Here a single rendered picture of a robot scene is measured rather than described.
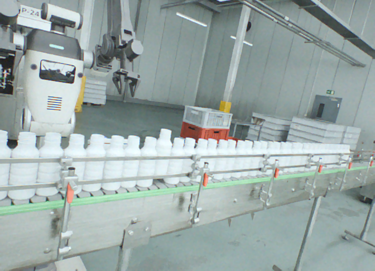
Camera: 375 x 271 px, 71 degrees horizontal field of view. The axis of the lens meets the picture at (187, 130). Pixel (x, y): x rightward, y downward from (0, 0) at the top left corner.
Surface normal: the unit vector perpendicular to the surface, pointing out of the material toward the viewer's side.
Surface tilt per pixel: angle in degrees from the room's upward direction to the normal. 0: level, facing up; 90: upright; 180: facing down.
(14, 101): 90
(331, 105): 90
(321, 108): 90
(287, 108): 90
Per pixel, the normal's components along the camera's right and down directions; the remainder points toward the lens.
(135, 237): 0.61, 0.24
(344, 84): -0.77, -0.05
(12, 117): 0.34, 0.22
